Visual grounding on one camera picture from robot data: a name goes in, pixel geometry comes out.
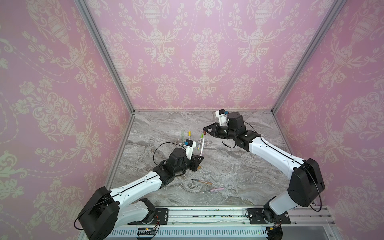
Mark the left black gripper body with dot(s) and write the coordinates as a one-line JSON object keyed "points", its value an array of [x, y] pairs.
{"points": [[186, 164]]}

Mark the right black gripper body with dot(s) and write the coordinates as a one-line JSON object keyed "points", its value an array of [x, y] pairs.
{"points": [[219, 128]]}

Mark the white marker bright green cap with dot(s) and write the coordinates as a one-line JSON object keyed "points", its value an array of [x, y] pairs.
{"points": [[202, 146]]}

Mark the white green marker pen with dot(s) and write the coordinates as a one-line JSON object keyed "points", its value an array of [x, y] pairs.
{"points": [[200, 141]]}

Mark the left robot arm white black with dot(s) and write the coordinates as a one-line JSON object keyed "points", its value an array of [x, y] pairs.
{"points": [[110, 209]]}

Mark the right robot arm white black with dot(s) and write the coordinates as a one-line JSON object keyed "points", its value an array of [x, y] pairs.
{"points": [[306, 181]]}

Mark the brown fountain pen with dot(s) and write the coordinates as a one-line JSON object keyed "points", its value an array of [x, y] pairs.
{"points": [[203, 182]]}

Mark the pink fountain pen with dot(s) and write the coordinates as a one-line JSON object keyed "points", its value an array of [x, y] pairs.
{"points": [[214, 190]]}

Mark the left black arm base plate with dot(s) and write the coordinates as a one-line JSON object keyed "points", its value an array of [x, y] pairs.
{"points": [[160, 216]]}

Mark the white vented cable duct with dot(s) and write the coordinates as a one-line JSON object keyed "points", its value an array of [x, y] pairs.
{"points": [[190, 233]]}

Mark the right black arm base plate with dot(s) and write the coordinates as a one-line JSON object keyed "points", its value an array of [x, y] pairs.
{"points": [[259, 216]]}

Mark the aluminium front rail frame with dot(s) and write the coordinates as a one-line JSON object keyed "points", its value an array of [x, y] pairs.
{"points": [[305, 223]]}

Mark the right aluminium corner post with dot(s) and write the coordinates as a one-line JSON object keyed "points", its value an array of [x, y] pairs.
{"points": [[320, 33]]}

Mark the aluminium corner post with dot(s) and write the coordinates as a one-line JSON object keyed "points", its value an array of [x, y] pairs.
{"points": [[320, 33], [101, 46]]}

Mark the left aluminium corner post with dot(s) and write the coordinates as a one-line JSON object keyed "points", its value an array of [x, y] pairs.
{"points": [[101, 46]]}

